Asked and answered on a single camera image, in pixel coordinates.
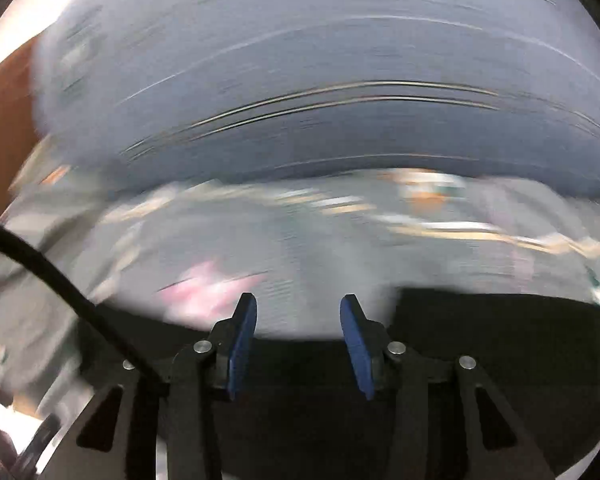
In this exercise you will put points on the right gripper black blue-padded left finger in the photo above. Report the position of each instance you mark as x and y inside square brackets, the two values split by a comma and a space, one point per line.
[115, 436]

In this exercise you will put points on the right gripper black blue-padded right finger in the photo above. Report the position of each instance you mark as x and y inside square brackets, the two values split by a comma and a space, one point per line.
[382, 364]

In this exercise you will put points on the black pants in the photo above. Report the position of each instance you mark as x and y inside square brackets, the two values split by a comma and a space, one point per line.
[299, 414]

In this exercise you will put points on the grey star-patterned bed quilt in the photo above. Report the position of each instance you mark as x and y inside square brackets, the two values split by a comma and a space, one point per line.
[185, 252]

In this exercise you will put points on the brown wooden headboard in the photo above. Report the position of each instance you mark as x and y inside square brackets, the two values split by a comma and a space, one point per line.
[17, 132]

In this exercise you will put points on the blue plaid pillow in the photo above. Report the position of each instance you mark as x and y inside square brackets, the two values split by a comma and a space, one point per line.
[152, 91]

